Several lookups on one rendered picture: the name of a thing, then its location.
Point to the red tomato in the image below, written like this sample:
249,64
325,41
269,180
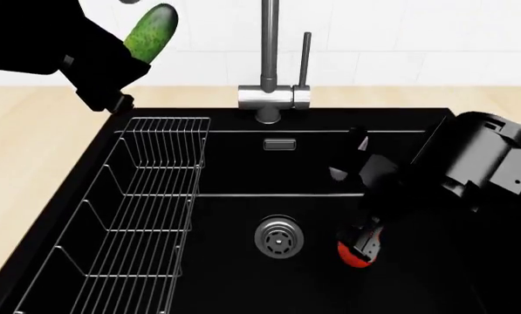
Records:
346,254

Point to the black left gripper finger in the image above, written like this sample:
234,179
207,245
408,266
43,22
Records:
122,103
131,1

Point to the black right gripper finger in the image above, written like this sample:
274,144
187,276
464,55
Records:
340,174
358,144

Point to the black kitchen sink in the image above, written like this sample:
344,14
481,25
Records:
242,288

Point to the steel sink overflow plate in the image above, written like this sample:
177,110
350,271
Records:
279,144

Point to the green cucumber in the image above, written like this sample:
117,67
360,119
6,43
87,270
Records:
153,31

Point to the steel sink drain strainer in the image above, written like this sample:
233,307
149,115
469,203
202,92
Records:
279,236

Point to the steel sink faucet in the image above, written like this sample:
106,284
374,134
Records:
269,49

